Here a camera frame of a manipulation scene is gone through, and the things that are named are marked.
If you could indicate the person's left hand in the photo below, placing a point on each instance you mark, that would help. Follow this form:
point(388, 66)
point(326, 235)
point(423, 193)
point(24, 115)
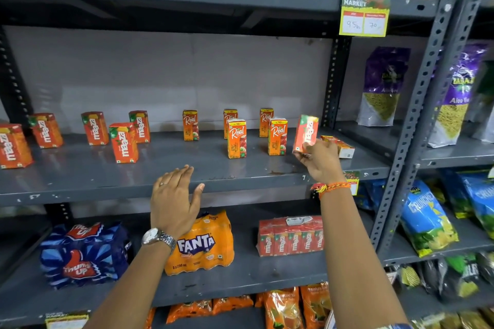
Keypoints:
point(171, 205)

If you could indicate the person's right hand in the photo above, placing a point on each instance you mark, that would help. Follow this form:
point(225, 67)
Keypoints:
point(322, 165)

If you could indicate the red Maaza carton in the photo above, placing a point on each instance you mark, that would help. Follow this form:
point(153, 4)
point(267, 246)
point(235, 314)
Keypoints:
point(305, 132)

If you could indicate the row of Real cartons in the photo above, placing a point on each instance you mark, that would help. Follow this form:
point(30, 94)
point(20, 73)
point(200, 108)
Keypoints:
point(277, 138)

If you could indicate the grey metal shelf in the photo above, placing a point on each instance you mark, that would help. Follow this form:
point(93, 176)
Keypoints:
point(115, 174)

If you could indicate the row of Maaza cartons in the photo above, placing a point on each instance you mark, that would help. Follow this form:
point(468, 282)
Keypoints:
point(123, 145)

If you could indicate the person's right forearm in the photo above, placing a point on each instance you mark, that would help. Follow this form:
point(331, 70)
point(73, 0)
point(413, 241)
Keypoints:
point(355, 263)

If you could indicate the person's left forearm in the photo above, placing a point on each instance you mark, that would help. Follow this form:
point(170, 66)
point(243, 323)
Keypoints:
point(131, 286)

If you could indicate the red Maaza multipack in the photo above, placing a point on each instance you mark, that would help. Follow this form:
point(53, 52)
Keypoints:
point(289, 242)

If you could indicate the yellow price tag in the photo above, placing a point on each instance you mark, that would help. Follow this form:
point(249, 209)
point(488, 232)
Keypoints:
point(65, 321)
point(352, 182)
point(364, 24)

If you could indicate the silver wristwatch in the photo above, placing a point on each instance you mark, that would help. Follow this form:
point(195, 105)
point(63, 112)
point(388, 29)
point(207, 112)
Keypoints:
point(154, 236)

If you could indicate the orange soda bottle pack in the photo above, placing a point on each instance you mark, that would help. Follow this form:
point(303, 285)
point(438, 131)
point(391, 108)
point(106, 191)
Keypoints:
point(200, 247)

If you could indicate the blue chip bag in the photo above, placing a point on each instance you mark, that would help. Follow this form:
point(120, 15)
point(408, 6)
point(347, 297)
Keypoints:
point(368, 197)
point(455, 197)
point(482, 201)
point(424, 217)

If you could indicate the blue cola bottle pack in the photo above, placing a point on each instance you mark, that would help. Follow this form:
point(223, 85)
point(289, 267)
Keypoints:
point(85, 255)

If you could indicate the yellow patterned small bag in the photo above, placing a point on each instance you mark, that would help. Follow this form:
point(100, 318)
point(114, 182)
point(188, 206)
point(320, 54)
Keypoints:
point(409, 276)

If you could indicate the row of orange snack packets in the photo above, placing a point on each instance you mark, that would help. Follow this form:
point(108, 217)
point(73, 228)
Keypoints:
point(281, 309)

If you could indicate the dark snack bag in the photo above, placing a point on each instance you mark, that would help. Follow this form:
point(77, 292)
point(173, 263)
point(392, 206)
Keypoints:
point(429, 278)

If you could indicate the white promo sign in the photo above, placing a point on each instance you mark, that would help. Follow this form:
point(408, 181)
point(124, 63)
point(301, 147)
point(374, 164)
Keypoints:
point(329, 323)

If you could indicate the green black snack bag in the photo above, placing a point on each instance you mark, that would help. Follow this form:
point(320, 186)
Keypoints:
point(459, 274)

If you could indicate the blue patterned shirt sleeve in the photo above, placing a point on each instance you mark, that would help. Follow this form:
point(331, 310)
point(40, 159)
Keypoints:
point(397, 327)

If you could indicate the row of olive snack packets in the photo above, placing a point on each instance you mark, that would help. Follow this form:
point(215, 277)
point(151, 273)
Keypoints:
point(471, 321)

